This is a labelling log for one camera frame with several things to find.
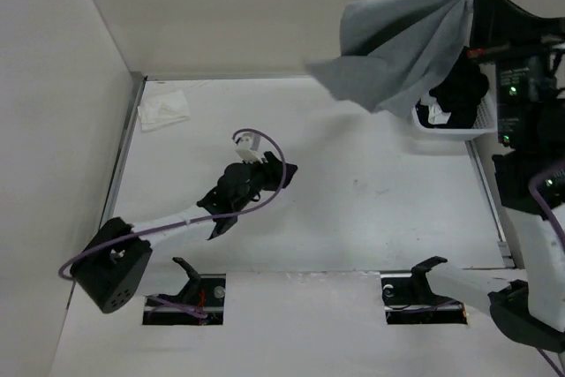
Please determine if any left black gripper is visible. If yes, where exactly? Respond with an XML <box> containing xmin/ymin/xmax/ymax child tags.
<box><xmin>232</xmin><ymin>151</ymin><xmax>295</xmax><ymax>212</ymax></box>

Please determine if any grey tank top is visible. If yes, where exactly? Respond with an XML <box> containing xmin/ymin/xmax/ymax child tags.
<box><xmin>305</xmin><ymin>0</ymin><xmax>473</xmax><ymax>117</ymax></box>

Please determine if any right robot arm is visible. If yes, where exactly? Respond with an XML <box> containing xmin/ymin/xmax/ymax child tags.
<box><xmin>409</xmin><ymin>0</ymin><xmax>564</xmax><ymax>354</ymax></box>

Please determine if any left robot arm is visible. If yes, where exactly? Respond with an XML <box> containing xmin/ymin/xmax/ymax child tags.
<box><xmin>70</xmin><ymin>152</ymin><xmax>298</xmax><ymax>314</ymax></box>

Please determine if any white folded tank top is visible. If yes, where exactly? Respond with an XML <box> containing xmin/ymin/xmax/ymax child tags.
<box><xmin>138</xmin><ymin>90</ymin><xmax>191</xmax><ymax>132</ymax></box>

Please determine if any white cloth in basket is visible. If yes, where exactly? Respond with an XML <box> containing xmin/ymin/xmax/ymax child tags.
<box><xmin>420</xmin><ymin>94</ymin><xmax>451</xmax><ymax>125</ymax></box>

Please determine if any black clothes pile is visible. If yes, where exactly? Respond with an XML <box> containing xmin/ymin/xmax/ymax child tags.
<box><xmin>416</xmin><ymin>47</ymin><xmax>489</xmax><ymax>129</ymax></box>

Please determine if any white plastic basket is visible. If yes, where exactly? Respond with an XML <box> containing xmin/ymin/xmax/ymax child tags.
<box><xmin>411</xmin><ymin>89</ymin><xmax>499</xmax><ymax>143</ymax></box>

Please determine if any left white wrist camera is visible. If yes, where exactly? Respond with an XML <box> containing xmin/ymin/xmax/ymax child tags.
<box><xmin>233</xmin><ymin>132</ymin><xmax>261</xmax><ymax>163</ymax></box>

